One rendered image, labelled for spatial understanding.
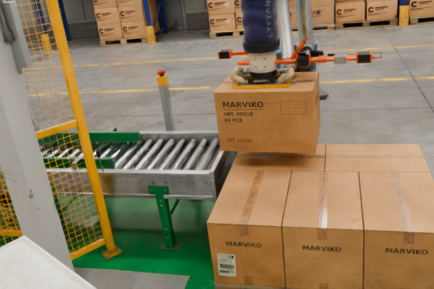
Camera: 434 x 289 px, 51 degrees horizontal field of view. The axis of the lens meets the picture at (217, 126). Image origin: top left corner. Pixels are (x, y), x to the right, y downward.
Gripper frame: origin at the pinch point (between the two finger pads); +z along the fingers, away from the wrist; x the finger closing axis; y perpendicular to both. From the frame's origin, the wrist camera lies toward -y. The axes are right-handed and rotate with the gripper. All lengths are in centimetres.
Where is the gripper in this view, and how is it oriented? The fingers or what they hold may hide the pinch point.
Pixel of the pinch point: (308, 59)
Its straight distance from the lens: 283.5
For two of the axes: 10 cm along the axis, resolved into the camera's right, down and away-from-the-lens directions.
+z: -2.3, 3.9, -8.9
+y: -9.7, 0.1, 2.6
